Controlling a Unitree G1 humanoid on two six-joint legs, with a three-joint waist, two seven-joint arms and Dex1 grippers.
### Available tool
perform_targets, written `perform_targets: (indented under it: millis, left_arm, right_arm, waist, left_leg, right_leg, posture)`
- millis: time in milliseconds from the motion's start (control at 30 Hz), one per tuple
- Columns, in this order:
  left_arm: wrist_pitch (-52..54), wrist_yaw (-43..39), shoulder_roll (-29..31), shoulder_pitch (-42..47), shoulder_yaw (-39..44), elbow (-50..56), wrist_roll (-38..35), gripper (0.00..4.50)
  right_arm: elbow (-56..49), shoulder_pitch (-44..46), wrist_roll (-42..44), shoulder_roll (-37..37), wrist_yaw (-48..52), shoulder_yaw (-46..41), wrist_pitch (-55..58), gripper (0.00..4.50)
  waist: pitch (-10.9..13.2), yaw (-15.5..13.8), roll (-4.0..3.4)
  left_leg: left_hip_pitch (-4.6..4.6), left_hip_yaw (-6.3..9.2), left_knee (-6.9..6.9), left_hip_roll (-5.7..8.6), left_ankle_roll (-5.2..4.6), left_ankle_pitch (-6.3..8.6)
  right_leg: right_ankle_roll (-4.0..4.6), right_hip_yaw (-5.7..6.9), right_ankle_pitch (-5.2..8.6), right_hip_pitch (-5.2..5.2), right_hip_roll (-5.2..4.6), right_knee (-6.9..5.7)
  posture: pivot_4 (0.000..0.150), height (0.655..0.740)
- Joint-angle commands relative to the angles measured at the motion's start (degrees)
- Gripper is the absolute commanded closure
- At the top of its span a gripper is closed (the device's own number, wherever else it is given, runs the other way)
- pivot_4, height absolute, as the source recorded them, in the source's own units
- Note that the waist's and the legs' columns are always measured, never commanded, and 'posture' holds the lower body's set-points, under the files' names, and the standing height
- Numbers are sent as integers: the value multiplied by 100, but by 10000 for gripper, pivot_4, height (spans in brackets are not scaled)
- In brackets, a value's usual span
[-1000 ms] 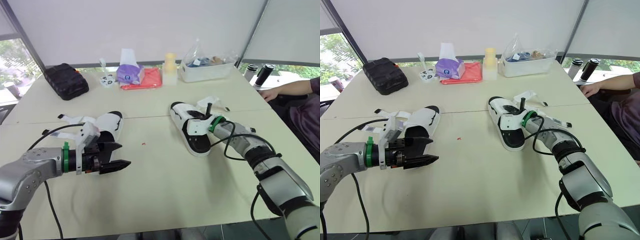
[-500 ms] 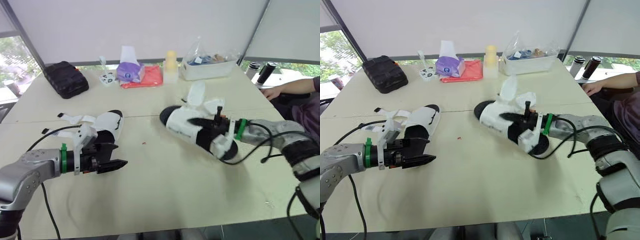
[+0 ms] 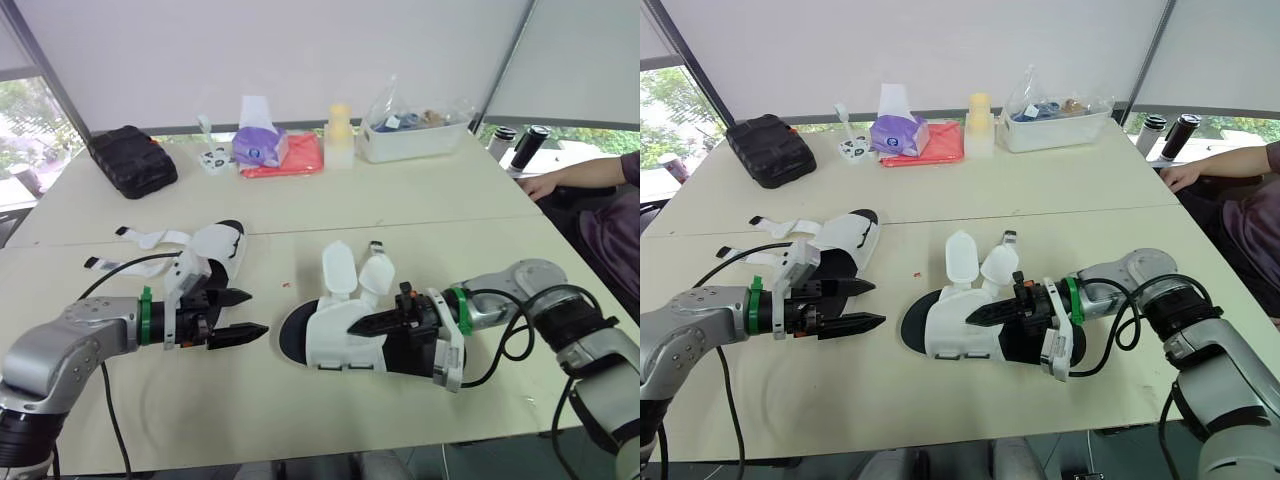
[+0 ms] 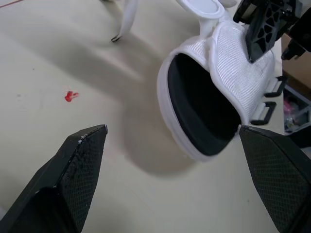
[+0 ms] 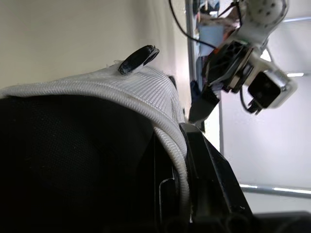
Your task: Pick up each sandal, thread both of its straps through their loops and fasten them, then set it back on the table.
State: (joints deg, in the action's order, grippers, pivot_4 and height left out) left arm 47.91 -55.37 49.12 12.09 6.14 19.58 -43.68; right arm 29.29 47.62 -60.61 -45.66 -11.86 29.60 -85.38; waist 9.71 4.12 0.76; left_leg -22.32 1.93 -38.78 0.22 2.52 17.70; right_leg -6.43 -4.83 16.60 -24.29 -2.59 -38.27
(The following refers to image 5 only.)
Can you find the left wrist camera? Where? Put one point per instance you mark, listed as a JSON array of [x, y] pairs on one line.
[[269, 85]]

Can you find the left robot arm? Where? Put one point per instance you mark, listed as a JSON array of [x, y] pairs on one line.
[[263, 17]]

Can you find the white mesh sandal black lining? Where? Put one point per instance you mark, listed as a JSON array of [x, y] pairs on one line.
[[102, 97]]

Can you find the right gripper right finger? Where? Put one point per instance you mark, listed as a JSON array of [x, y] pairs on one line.
[[209, 174]]

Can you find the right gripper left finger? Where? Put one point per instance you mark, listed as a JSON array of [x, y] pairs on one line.
[[165, 199]]

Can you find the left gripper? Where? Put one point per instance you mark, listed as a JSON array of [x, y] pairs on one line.
[[227, 66]]

